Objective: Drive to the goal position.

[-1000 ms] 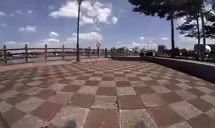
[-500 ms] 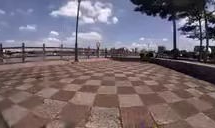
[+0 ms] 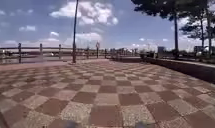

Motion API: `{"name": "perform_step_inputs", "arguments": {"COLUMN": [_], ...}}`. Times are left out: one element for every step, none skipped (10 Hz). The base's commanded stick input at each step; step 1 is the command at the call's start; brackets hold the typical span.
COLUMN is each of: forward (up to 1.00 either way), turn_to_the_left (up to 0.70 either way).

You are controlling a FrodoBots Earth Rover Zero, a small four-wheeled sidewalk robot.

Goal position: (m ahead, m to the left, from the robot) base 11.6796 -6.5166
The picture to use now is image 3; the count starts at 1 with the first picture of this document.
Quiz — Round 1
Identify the checkered brick plaza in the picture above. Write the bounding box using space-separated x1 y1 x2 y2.
0 59 215 128

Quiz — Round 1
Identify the dark lamp pole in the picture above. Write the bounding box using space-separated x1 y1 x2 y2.
71 0 80 64

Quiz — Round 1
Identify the tall tree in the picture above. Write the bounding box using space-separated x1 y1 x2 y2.
130 0 196 60

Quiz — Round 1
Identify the water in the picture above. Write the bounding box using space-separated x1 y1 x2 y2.
0 54 73 65

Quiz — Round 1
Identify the group of trees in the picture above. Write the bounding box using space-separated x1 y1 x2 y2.
179 0 215 57

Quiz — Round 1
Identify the sign on post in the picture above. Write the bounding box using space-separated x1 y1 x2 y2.
95 40 101 60

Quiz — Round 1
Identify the low stone wall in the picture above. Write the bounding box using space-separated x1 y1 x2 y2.
111 55 215 86

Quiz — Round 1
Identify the wooden post and rail fence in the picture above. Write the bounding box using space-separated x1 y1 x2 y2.
0 42 139 65

